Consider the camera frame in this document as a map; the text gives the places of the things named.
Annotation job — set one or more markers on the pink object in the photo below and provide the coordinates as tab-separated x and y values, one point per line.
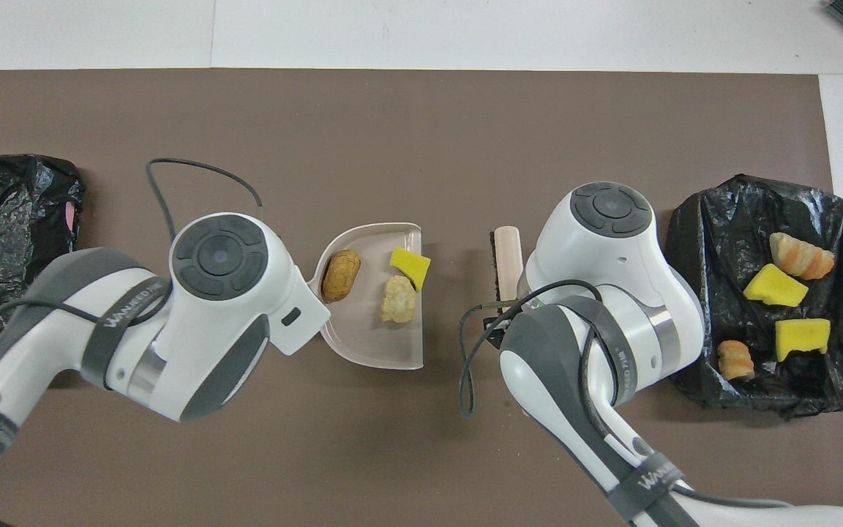
70	216

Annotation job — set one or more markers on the small orange striped toy croissant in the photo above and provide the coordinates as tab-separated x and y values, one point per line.
735	360

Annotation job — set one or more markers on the yellow sponge piece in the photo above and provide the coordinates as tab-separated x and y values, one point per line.
410	265
802	338
774	287

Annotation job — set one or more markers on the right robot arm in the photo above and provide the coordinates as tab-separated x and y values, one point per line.
612	249

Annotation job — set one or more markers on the large orange striped toy croissant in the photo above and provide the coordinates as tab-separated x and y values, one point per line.
802	256

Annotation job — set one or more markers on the beige lumpy toy food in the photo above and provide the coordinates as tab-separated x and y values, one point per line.
398	301

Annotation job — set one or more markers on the brown toy potato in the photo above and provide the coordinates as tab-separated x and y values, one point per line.
340	275

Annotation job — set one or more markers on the beige plastic dustpan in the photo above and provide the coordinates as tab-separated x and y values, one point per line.
370	337

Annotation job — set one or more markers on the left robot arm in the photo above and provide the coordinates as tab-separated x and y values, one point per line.
238	307

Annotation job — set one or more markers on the wooden hand brush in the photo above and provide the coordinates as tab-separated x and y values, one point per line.
509	256

